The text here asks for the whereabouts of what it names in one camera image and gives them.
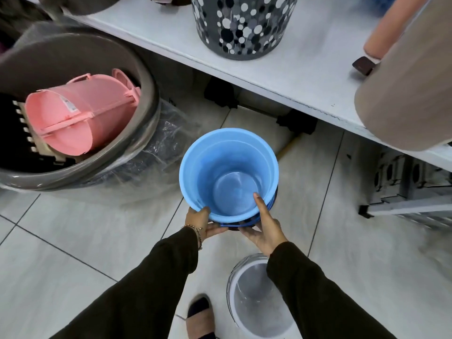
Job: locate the person's right hand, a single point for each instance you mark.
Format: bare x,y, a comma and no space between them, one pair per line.
265,229

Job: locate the person's left hand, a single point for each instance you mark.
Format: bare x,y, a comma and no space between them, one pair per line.
196,219

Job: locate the person's left thumb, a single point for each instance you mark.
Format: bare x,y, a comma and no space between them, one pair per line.
204,212

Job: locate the person's right thumb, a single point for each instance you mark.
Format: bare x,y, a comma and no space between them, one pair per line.
261,207

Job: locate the blue plastic bucket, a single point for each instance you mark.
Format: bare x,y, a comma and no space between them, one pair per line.
228,174

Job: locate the person's right forearm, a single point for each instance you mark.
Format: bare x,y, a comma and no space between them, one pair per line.
317,296

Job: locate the person's left forearm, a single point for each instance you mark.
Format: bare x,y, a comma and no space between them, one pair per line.
132,289

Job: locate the clear plastic wrap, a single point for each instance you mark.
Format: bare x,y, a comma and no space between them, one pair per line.
166,134

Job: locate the white plastic bucket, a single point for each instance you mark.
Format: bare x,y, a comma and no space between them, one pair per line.
257,300

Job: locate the black wheeled shelf base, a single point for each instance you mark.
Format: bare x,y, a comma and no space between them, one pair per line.
261,105

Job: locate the person's shoe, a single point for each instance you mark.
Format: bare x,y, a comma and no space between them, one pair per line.
200,318

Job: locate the white shelf board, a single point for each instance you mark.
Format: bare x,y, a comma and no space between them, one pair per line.
282,74

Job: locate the grey metal step ladder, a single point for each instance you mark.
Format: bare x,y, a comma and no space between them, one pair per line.
406,190

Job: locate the pink plastic pedal bin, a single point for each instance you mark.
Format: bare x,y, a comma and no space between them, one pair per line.
77,109

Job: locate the large grey plastic bin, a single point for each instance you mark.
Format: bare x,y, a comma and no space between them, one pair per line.
70,112

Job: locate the grey bubble-print bin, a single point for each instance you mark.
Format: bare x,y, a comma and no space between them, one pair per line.
243,26

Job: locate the beige slotted plastic crate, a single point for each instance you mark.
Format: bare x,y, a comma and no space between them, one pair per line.
33,137

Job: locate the beige plastic bin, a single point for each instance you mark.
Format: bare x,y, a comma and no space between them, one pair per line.
409,88

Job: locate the salmon plastic bin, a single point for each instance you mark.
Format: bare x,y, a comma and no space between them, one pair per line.
393,29

